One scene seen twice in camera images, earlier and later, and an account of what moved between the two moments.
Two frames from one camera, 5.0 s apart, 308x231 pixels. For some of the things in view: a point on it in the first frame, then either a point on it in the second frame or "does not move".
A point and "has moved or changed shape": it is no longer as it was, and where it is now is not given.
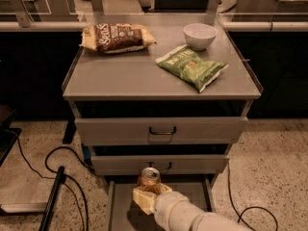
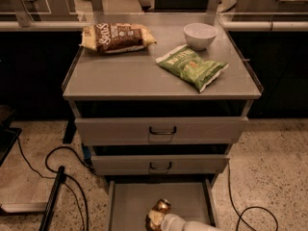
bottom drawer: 125,215 does not move
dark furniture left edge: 8,135 does not move
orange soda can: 149,179 has moved or changed shape
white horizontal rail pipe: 225,25 does not move
